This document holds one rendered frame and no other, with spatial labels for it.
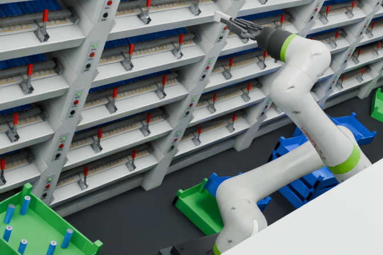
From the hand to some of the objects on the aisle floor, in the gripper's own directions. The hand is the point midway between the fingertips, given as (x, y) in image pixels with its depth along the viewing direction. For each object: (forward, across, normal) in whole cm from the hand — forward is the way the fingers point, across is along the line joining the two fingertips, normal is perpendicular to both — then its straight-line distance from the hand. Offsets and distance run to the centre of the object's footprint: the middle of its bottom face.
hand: (223, 19), depth 233 cm
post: (+49, +35, -97) cm, 115 cm away
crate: (+14, +46, -105) cm, 115 cm away
